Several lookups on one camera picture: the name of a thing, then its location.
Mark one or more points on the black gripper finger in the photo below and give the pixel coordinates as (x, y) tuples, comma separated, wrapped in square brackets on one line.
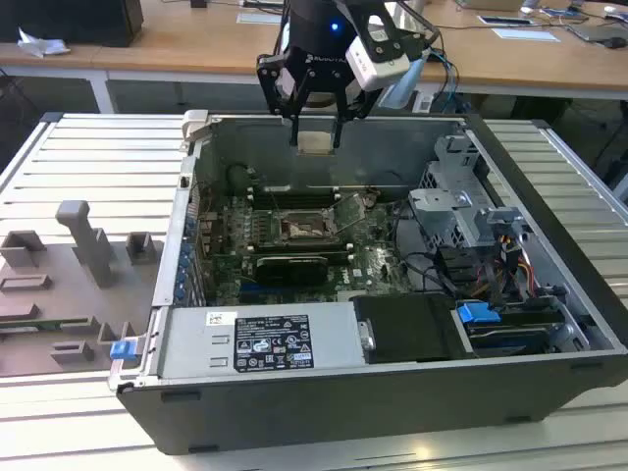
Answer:
[(355, 105), (267, 83)]

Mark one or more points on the silver square CPU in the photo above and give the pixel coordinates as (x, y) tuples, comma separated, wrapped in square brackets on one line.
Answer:
[(316, 142)]

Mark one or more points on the CPU socket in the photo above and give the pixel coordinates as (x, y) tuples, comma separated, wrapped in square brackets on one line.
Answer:
[(304, 230)]

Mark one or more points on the blue expansion slot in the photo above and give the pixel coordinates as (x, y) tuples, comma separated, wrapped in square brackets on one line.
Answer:
[(255, 289)]

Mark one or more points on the small white device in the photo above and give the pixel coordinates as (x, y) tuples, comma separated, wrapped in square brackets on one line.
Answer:
[(424, 104)]

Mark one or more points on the wooden desk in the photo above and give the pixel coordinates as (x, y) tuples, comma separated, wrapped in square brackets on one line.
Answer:
[(196, 44)]

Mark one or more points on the grey plastic case latch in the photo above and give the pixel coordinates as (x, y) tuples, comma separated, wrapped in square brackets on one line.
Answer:
[(193, 125)]

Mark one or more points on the silver metal drive cage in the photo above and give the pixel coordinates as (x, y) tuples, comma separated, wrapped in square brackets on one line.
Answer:
[(441, 216)]

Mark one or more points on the green motherboard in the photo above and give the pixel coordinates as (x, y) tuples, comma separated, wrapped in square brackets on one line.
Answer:
[(378, 265)]

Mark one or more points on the cardboard box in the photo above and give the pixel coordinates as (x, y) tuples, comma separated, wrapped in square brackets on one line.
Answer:
[(490, 5)]

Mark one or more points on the flat tablet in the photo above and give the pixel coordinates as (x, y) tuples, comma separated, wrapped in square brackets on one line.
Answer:
[(505, 20)]

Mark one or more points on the black graphics card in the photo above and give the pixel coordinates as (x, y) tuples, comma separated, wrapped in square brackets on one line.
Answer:
[(294, 272)]

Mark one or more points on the white paper sheet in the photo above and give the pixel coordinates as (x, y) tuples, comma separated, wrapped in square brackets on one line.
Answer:
[(525, 34)]

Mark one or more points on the black box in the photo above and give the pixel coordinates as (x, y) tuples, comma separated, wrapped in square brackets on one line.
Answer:
[(73, 22)]

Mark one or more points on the crumpled white paper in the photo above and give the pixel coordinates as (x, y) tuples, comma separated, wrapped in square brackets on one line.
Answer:
[(41, 45)]

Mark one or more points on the black plastic shroud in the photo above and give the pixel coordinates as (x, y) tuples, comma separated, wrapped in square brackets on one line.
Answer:
[(407, 329)]

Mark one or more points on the hard disk in blue carrier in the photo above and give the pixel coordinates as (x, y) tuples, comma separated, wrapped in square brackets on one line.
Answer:
[(478, 313)]

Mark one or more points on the grey parts rack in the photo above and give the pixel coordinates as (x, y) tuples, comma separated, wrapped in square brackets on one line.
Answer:
[(93, 255)]

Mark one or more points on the grey laptop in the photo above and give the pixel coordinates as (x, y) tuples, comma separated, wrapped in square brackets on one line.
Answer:
[(598, 32)]

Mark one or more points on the black computer mouse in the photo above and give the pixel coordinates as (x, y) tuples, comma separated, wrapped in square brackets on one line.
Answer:
[(613, 43)]

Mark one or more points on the silver power supply unit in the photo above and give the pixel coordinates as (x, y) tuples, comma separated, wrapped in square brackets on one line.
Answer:
[(196, 343)]

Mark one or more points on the blue plastic clip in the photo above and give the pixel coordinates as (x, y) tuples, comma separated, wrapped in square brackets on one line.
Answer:
[(122, 350)]

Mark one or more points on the black open PC case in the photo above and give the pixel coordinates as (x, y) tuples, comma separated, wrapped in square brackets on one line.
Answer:
[(343, 417)]

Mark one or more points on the green RAM stick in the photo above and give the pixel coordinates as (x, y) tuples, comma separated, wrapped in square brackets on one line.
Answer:
[(49, 324)]

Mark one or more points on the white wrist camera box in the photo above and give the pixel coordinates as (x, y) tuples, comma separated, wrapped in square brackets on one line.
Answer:
[(373, 68)]

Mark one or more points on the black camera bracket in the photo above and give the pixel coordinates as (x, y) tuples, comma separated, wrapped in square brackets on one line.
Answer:
[(360, 15)]

